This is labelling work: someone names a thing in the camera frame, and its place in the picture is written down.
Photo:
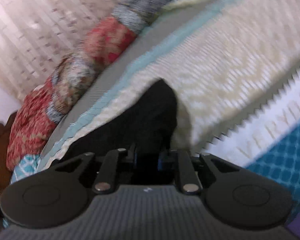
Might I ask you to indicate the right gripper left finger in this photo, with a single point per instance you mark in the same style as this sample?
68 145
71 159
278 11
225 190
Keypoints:
132 154

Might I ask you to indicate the patterned bedsheet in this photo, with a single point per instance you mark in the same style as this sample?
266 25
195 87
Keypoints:
235 69

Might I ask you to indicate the floral striped curtain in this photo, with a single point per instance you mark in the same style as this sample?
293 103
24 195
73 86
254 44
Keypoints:
36 34

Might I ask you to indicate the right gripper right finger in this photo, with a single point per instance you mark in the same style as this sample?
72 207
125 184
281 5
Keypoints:
166 164

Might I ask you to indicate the black pants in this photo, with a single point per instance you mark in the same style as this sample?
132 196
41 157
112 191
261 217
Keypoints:
147 125

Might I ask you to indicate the teal lattice pillow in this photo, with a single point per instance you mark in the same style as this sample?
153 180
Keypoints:
25 168

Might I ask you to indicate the red floral patchwork quilt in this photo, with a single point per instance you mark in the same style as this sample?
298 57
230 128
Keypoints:
45 107

